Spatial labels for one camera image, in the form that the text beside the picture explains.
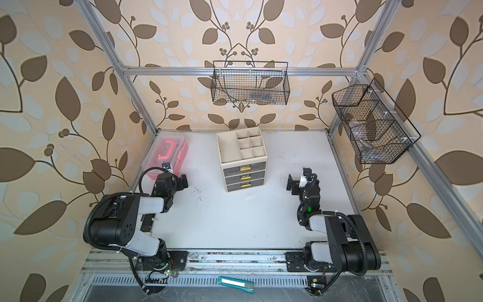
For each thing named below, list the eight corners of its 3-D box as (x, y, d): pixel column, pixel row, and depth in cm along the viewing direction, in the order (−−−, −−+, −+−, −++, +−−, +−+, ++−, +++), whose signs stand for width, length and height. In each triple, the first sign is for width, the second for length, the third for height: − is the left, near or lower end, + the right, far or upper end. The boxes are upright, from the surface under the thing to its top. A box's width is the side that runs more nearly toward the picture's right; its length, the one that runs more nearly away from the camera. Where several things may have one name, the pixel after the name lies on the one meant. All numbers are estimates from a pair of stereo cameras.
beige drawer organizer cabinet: (226, 194, 94) (220, 162, 73) (223, 166, 106) (216, 132, 84) (263, 188, 97) (267, 155, 76) (256, 161, 108) (258, 126, 87)
